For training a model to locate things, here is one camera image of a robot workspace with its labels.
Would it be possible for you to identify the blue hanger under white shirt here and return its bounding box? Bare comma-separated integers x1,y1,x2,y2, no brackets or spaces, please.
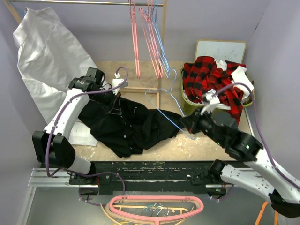
8,0,25,20

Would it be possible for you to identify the wooden clothes rack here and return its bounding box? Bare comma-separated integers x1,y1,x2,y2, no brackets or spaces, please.
2,0,168,110

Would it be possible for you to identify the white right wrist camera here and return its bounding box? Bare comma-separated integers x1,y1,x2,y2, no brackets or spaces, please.
201,89,220,115

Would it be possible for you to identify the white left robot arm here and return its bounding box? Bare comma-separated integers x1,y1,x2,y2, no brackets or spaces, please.
32,67,127,184

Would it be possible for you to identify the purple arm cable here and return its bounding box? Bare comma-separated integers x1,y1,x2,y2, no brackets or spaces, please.
45,66,129,178
210,82,300,190

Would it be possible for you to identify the beige hanger on tray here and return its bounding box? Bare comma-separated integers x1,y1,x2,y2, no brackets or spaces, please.
102,203,203,225

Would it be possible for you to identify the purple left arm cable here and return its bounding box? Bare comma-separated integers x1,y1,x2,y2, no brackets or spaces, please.
45,66,129,178

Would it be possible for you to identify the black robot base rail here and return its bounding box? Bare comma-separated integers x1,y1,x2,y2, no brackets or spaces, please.
66,161,233,198

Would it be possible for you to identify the yellow framed whiteboard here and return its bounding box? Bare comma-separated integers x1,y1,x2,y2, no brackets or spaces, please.
195,40,247,63

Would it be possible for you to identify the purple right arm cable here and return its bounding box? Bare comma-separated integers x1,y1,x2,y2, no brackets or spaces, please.
210,82,300,190

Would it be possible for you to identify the olive green laundry basket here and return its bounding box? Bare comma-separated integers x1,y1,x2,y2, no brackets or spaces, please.
180,82,253,115

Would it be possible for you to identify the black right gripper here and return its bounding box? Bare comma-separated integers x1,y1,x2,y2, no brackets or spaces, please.
180,105,227,147

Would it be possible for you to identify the white hanging shirt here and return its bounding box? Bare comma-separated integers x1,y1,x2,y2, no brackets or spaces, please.
13,7,111,146

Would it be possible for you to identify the white cloth in basket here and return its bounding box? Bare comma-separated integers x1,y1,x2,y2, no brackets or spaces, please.
215,60,254,102

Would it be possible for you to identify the light blue wire hanger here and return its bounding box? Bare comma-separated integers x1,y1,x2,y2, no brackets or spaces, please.
145,68,196,140

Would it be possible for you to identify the orange hanger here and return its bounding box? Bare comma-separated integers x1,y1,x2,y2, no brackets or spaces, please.
254,200,280,225

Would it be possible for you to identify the blue hanger on rack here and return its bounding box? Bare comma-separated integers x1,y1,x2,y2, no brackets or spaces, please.
152,0,170,78

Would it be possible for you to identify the black button shirt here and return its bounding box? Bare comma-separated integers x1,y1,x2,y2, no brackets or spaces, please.
79,98,184,158

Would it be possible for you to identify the red black plaid shirt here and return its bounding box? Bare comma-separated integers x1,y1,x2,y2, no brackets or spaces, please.
183,56,247,122

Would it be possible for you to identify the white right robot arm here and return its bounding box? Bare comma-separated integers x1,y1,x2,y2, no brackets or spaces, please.
180,109,300,218

